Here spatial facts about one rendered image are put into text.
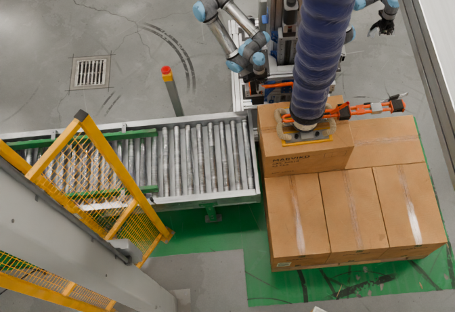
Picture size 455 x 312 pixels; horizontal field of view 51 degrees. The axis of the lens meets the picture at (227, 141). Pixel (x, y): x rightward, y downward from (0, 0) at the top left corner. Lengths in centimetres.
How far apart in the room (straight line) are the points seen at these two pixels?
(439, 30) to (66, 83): 419
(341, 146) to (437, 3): 220
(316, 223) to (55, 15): 352
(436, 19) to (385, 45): 384
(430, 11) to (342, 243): 252
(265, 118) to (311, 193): 66
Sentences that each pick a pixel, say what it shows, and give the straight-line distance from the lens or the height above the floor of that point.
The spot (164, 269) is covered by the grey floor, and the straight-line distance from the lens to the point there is 400.
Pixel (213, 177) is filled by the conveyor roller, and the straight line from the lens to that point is 357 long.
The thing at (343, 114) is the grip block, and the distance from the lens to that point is 321.
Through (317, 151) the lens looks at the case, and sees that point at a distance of 325.
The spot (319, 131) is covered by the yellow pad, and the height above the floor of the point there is 97.
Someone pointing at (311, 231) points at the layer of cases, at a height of 54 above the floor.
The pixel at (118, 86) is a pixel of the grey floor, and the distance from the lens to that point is 475.
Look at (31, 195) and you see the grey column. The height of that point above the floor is 265.
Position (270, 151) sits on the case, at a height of 94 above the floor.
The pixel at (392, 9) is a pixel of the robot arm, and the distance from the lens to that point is 279.
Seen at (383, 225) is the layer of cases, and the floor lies 54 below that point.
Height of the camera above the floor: 387
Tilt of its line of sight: 65 degrees down
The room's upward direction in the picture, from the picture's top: 8 degrees counter-clockwise
